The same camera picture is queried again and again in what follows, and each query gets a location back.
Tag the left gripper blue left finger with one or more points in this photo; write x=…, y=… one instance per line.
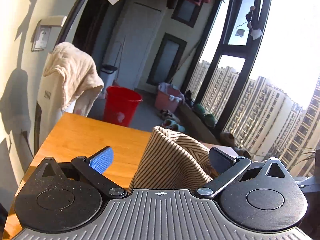
x=92, y=169

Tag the white chair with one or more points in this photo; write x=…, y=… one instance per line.
x=48, y=108

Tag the beige shoe on sill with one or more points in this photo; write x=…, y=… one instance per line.
x=227, y=139

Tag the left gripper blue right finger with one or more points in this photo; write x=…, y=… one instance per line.
x=229, y=169

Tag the green slipper on sill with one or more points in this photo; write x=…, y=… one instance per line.
x=209, y=120
x=199, y=110

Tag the pink laundry basket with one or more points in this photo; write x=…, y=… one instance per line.
x=168, y=97

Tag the brown shoes on floor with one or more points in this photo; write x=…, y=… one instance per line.
x=168, y=115

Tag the white trash bin black lid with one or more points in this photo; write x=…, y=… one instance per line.
x=107, y=74

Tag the wall socket plate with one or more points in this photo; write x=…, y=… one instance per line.
x=41, y=37

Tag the teal slippers on floor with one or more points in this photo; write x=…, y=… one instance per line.
x=173, y=125

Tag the red plastic bucket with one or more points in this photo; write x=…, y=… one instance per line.
x=121, y=104

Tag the striped beige sweater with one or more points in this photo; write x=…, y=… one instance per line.
x=173, y=160

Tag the beige towel on chair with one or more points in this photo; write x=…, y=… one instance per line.
x=81, y=83

